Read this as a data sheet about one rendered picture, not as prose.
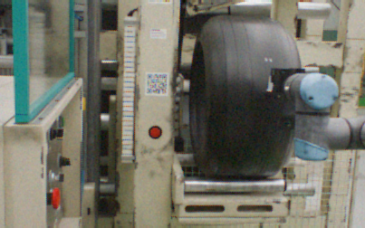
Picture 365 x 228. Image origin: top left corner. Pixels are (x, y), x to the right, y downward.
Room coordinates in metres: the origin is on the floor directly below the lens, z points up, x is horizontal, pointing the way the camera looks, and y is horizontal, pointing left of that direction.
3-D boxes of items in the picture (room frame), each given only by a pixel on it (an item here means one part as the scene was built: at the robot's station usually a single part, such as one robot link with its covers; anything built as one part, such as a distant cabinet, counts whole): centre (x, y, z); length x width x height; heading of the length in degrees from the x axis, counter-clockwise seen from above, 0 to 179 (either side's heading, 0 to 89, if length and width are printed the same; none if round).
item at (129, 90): (1.52, 0.18, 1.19); 0.05 x 0.04 x 0.48; 7
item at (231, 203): (1.47, -0.17, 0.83); 0.36 x 0.09 x 0.06; 97
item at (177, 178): (1.59, 0.02, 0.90); 0.40 x 0.03 x 0.10; 7
